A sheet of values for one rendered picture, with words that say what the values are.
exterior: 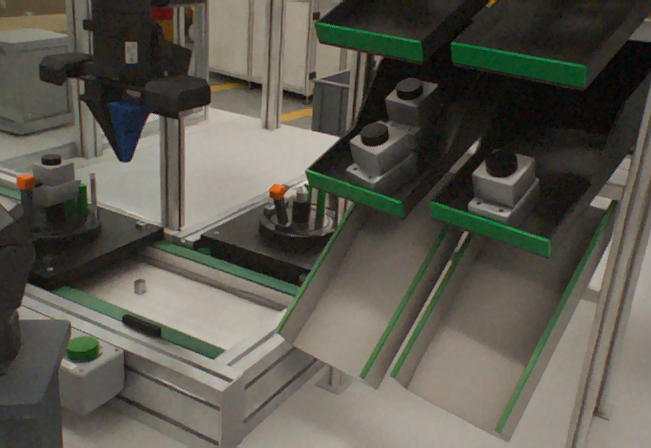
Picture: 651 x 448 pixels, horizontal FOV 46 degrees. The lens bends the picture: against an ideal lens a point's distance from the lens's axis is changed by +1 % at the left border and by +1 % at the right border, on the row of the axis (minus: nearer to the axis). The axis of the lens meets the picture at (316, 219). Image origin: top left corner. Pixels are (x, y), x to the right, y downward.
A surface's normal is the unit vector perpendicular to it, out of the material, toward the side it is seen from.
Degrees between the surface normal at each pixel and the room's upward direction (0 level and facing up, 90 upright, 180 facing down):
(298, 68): 90
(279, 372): 90
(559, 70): 115
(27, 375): 0
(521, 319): 45
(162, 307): 0
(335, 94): 90
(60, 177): 90
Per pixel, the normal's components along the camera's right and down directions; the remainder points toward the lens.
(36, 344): 0.07, -0.92
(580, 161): -0.22, -0.73
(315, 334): -0.41, -0.48
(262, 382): 0.86, 0.25
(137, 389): -0.51, 0.29
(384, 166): 0.63, 0.40
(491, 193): -0.62, 0.61
